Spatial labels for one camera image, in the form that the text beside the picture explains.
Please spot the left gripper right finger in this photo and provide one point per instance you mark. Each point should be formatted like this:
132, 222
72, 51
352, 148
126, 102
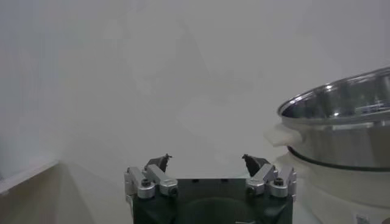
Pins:
262, 179

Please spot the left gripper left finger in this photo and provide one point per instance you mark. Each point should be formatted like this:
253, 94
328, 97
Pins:
158, 179

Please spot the steel perforated steamer basket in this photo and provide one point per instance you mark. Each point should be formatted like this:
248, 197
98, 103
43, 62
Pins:
335, 143

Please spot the cream electric cooker pot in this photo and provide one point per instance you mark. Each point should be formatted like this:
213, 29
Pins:
335, 188

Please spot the white side table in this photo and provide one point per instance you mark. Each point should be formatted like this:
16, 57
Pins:
24, 176

